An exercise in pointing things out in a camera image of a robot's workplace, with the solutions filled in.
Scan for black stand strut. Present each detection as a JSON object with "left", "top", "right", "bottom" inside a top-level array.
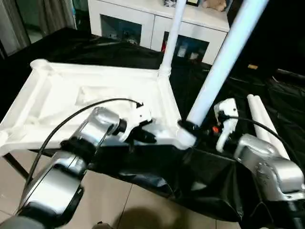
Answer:
[{"left": 2, "top": 152, "right": 30, "bottom": 180}]

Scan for white plastic table top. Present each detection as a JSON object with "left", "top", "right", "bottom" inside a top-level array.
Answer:
[{"left": 0, "top": 59, "right": 199, "bottom": 156}]

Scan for white cabinet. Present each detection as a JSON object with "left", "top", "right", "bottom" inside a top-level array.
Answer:
[{"left": 87, "top": 0, "right": 231, "bottom": 65}]

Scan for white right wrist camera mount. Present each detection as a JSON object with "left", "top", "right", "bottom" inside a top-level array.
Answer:
[{"left": 213, "top": 97, "right": 239, "bottom": 153}]

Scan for grey curtain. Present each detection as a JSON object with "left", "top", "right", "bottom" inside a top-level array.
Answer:
[{"left": 0, "top": 0, "right": 77, "bottom": 58}]

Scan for white plastic table leg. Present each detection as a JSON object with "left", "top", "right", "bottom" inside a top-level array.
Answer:
[
  {"left": 157, "top": 0, "right": 188, "bottom": 80},
  {"left": 175, "top": 0, "right": 270, "bottom": 150},
  {"left": 246, "top": 94, "right": 275, "bottom": 146},
  {"left": 252, "top": 94, "right": 291, "bottom": 161}
]

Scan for black mat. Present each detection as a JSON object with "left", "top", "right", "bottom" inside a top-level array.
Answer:
[{"left": 0, "top": 27, "right": 305, "bottom": 224}]

